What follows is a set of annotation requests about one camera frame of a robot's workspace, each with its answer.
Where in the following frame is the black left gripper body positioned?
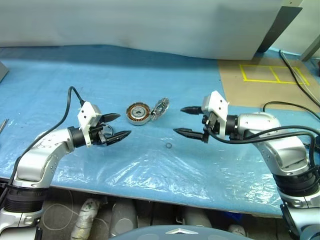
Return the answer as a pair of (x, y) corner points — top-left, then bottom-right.
(89, 114), (111, 147)

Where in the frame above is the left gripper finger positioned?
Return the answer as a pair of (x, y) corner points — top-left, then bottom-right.
(106, 130), (133, 147)
(102, 112), (122, 124)

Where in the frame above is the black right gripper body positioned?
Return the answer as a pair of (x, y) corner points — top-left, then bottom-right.
(201, 111), (220, 144)

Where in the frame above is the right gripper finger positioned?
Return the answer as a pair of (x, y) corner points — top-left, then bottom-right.
(172, 127), (205, 141)
(180, 105), (204, 116)

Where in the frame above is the motor stator with copper coils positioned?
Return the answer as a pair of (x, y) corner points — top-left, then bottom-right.
(125, 102), (153, 127)

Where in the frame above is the silver motor gear plate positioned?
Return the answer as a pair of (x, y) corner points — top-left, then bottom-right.
(150, 97), (170, 119)

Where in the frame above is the brown cardboard sheet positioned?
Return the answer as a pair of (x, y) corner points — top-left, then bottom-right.
(216, 55), (320, 113)

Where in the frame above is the clear plastic film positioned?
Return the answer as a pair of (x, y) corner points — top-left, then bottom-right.
(49, 139), (285, 216)

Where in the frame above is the blue table mat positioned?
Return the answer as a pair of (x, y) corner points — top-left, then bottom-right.
(0, 44), (320, 219)

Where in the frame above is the yellow tape rectangle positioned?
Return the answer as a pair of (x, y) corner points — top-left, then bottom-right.
(239, 64), (311, 87)

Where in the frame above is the grey rounded cylinder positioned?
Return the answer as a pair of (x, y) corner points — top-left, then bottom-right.
(109, 198), (139, 237)
(183, 207), (214, 229)

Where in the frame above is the white wrapped rounded shape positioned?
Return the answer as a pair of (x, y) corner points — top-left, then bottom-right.
(70, 198), (101, 240)

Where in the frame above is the thin metal tool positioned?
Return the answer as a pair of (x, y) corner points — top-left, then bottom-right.
(0, 118), (10, 134)

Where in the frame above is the white backdrop board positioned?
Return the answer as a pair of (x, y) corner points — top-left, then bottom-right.
(0, 0), (285, 61)

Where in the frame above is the grey robot torso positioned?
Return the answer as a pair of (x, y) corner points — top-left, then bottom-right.
(116, 224), (251, 240)

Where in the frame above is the small white rounded shape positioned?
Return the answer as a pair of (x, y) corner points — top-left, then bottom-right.
(228, 224), (248, 237)

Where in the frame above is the grey metal box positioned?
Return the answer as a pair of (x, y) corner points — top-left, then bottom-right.
(0, 61), (10, 83)

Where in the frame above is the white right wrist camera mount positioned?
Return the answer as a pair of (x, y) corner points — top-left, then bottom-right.
(201, 90), (231, 140)

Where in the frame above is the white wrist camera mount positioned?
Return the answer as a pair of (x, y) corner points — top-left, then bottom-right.
(76, 101), (103, 147)
(201, 90), (231, 140)

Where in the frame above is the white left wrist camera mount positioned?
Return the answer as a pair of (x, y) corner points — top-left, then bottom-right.
(76, 101), (103, 147)

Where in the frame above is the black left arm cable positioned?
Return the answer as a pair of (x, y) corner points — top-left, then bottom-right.
(0, 86), (86, 203)

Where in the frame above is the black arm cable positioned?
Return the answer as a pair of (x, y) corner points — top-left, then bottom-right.
(0, 86), (86, 203)
(206, 124), (320, 176)

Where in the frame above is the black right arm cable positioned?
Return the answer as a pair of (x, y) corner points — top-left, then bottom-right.
(206, 124), (320, 176)

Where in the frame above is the black looped power cable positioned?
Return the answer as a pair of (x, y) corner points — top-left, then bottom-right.
(262, 100), (320, 113)

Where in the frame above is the thin white string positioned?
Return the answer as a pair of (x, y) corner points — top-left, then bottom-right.
(41, 189), (81, 230)

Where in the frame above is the black straight cable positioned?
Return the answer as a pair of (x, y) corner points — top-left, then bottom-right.
(280, 49), (320, 109)

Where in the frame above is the white thin cable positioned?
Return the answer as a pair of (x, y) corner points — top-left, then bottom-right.
(280, 51), (320, 102)

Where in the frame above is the light grey post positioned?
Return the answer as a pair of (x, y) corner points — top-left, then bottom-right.
(301, 32), (320, 62)

